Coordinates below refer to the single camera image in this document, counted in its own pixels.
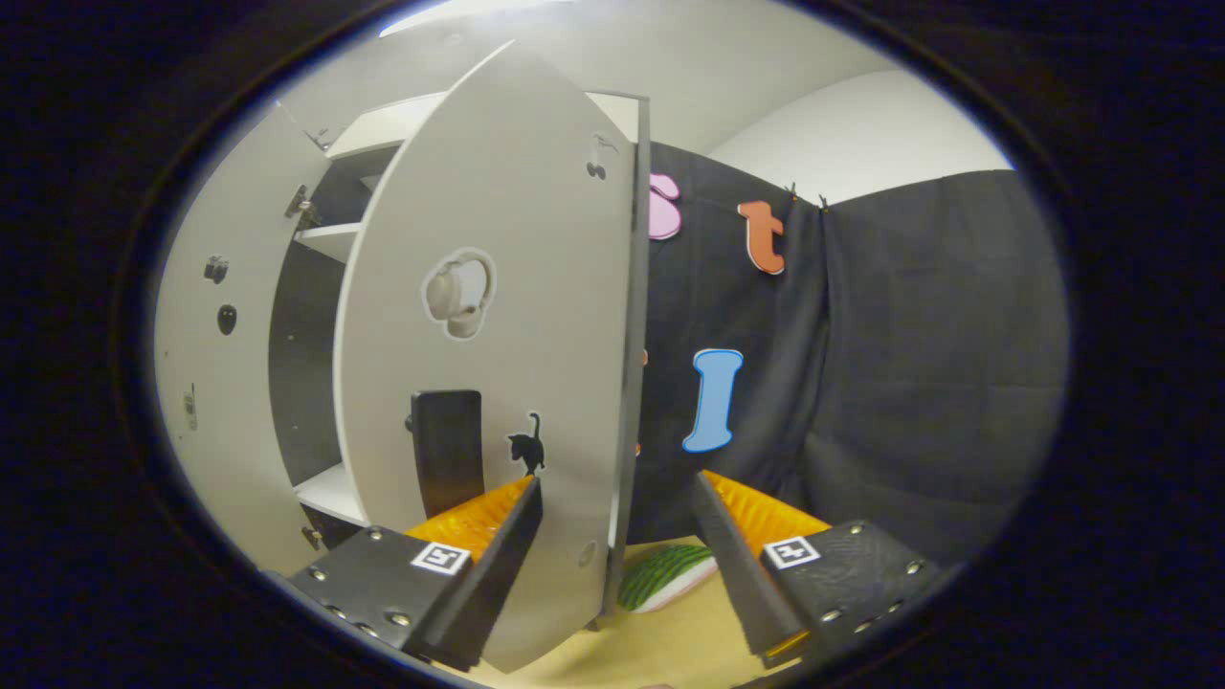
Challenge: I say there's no white door black bar handle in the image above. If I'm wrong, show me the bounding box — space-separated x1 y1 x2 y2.
153 103 334 575

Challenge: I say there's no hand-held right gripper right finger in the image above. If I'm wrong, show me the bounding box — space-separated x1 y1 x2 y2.
691 471 958 668

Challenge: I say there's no black backdrop cloth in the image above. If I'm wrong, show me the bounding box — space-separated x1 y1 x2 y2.
627 142 1071 566

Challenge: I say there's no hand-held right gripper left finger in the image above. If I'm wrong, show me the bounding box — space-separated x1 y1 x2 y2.
263 476 545 673

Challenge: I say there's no watermelon slice toy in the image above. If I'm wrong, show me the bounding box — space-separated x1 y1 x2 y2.
617 544 719 613

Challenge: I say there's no ceiling light panel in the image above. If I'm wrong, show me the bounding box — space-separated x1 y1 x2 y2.
378 0 575 37

